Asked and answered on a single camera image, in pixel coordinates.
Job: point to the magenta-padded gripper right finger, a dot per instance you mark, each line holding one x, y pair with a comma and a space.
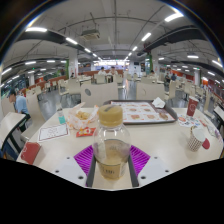
155, 170

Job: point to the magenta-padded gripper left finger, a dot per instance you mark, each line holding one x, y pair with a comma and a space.
68, 170

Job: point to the clear yellow-capped drink bottle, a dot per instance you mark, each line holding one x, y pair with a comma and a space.
111, 146

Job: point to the white printed card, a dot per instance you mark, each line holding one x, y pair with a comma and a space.
53, 132

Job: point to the small red box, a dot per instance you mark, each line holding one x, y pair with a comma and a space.
30, 152

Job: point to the red sauce packet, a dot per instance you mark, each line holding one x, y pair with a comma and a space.
86, 132

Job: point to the white patterned paper cup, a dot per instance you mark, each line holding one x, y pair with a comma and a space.
195, 141

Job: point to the small teal sanitizer bottle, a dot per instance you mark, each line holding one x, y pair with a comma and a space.
61, 116

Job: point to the crumpled food wrapper bag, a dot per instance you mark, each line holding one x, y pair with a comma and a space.
81, 116

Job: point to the brown food tray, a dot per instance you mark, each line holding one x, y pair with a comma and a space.
140, 113

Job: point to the white paper napkin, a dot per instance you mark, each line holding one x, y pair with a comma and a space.
159, 102

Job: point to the tall red paper cup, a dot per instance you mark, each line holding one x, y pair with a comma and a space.
192, 107

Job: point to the beige neighbouring table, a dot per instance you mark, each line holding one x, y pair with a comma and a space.
219, 113
10, 123

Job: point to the group of beige chairs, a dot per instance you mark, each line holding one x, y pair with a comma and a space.
35, 100

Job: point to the beige chair with round hole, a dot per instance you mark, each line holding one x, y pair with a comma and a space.
150, 91
100, 95

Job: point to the person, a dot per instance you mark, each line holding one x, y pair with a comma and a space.
19, 104
113, 70
173, 77
102, 71

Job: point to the ceiling air conditioner unit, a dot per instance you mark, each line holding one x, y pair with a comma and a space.
90, 34

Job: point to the group of ceiling lights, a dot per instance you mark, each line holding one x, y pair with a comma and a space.
36, 29

